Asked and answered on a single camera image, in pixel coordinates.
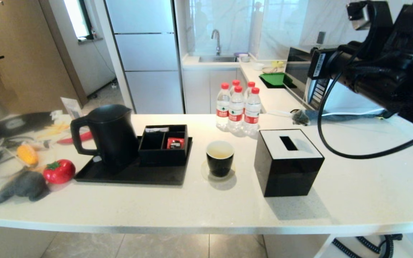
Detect clear sachet of dark tea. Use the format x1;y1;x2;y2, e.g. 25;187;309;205
293;109;312;126

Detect black electric kettle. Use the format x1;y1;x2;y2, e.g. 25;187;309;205
70;104;139;169

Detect silver microwave oven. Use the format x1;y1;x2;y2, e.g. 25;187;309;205
284;45;388;113

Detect green plastic tray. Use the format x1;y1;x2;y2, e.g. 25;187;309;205
259;73;293;87

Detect water bottles red caps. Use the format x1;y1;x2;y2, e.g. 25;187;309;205
243;88;261;136
216;83;231;130

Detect steel kitchen sink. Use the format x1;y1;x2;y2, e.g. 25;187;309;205
198;55;237;63

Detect chrome kitchen faucet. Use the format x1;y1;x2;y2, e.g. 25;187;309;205
211;29;222;56

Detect black tissue box white top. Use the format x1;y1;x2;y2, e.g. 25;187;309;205
253;129;325;197

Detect white base cabinet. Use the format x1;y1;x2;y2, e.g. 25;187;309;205
183;68;246;115

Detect black cup white inside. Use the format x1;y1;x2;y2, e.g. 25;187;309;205
206;140;235;177

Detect clear round coaster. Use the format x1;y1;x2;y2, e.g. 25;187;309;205
201;160;236;182

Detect black compartment organizer box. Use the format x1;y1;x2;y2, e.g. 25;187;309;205
138;124;189;166

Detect black serving tray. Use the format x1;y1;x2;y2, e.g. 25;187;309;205
75;136;193;186

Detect red toy chili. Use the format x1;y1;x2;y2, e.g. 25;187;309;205
58;131;94;145

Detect window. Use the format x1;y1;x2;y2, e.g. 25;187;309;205
63;0;96;41

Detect small paper card sign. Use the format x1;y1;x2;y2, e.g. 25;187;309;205
61;97;84;119

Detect red toy tomato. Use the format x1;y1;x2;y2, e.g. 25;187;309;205
43;159;76;185

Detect yellow toy corn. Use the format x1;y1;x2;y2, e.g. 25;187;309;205
16;144;39;166

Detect printed placemat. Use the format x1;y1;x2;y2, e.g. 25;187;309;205
0;109;94;187

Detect white power cable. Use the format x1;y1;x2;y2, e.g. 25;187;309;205
267;107;386;118

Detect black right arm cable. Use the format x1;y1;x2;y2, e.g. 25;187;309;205
317;4;413;160

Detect black coiled cable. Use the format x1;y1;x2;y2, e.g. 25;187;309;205
331;234;403;258

